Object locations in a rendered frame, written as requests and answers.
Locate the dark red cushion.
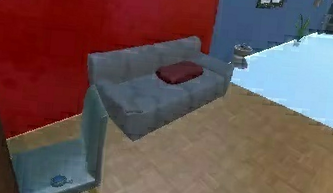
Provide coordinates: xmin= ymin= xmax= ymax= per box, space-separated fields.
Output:
xmin=155 ymin=58 xmax=206 ymax=88

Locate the grey sofa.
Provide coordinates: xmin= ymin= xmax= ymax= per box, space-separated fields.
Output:
xmin=80 ymin=26 xmax=238 ymax=150

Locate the dark framed window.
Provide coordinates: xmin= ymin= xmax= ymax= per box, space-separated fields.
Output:
xmin=256 ymin=0 xmax=287 ymax=12

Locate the small blue object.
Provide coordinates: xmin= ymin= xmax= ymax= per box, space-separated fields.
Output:
xmin=49 ymin=173 xmax=74 ymax=190

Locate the grey-blue chair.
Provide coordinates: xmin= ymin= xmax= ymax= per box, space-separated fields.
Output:
xmin=8 ymin=78 xmax=112 ymax=193

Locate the green house plant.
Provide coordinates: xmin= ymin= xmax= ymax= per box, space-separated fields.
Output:
xmin=293 ymin=12 xmax=312 ymax=43

